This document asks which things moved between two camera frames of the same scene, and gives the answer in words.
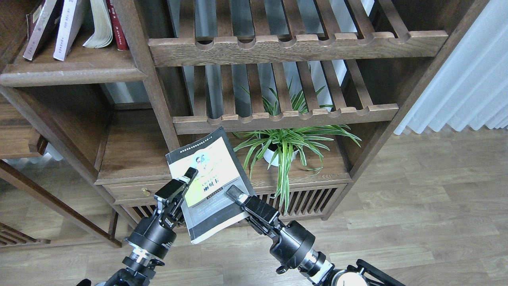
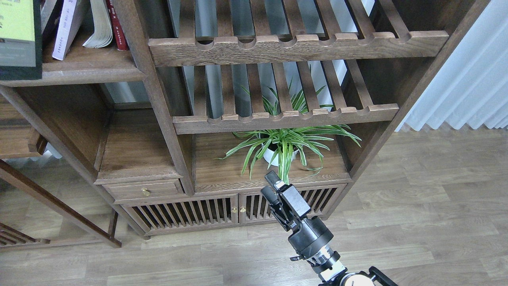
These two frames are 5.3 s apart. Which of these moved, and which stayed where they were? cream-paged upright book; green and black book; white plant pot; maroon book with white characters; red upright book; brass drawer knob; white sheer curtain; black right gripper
Moved: maroon book with white characters; black right gripper; green and black book
Stayed: white sheer curtain; red upright book; cream-paged upright book; white plant pot; brass drawer knob
